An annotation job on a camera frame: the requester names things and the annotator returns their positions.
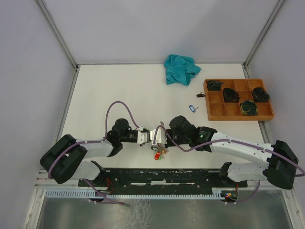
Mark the aluminium frame rail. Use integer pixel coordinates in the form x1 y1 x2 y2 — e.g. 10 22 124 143
34 0 79 70
243 0 287 68

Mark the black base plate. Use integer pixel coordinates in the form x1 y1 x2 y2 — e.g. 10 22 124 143
90 168 248 195

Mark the red key tag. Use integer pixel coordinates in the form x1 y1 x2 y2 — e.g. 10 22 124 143
154 152 161 160

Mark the aluminium frame rail right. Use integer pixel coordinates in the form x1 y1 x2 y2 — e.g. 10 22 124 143
243 0 287 68

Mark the black strap bundle top left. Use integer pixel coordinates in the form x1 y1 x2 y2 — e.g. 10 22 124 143
206 80 224 91

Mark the large metal keyring yellow handle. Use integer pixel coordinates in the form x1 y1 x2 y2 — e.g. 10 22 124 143
151 144 167 160

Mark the aluminium frame rail left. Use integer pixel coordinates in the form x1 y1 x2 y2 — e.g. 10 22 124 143
34 0 79 70

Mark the wooden compartment tray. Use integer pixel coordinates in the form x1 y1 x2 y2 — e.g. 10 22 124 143
203 79 275 121

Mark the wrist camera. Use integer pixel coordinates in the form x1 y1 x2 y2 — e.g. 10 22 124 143
136 126 150 145
150 127 167 146

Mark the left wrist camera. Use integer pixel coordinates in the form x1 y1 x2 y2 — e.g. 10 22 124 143
136 126 150 145

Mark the black green strap bundle bottom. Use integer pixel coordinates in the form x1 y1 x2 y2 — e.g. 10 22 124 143
239 100 259 117

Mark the black key tag key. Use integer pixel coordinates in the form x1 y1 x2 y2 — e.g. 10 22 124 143
196 92 205 98

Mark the blue key tag key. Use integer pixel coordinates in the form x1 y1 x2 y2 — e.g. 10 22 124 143
189 105 199 113

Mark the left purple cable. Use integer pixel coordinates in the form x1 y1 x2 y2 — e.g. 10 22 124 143
48 101 143 206

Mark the white cable duct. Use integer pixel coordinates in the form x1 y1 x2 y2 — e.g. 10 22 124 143
44 187 227 198

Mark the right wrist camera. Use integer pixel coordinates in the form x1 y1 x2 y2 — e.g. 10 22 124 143
150 127 167 146

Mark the black strap bundle middle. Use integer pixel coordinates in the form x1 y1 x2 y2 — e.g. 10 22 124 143
222 87 241 103

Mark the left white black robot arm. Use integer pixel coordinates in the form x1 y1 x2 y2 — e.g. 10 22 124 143
40 118 150 186

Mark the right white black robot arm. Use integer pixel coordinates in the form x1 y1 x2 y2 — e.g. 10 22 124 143
165 115 298 190

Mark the teal cloth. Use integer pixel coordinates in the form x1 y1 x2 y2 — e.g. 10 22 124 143
163 54 201 86

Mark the black strap bundle right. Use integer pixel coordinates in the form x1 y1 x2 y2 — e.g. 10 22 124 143
252 86 270 102

